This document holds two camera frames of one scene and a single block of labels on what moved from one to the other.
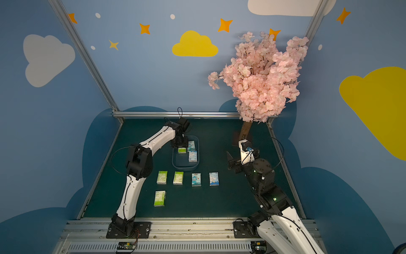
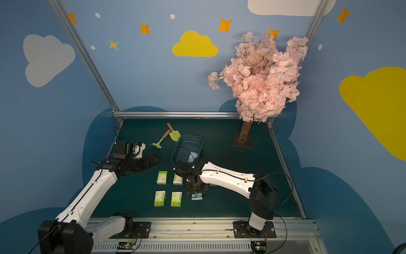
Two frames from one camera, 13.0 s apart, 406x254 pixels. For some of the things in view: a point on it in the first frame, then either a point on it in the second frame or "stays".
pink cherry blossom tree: (263, 79) stays
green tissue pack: (178, 178) stays
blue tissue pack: (191, 146) -> (196, 197)
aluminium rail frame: (168, 236) stays
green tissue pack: (182, 150) -> (176, 199)
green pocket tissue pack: (162, 177) stays
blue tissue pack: (193, 156) stays
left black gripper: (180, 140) -> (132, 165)
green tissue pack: (159, 198) stays
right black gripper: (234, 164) -> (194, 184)
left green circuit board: (126, 245) stays
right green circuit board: (259, 247) stays
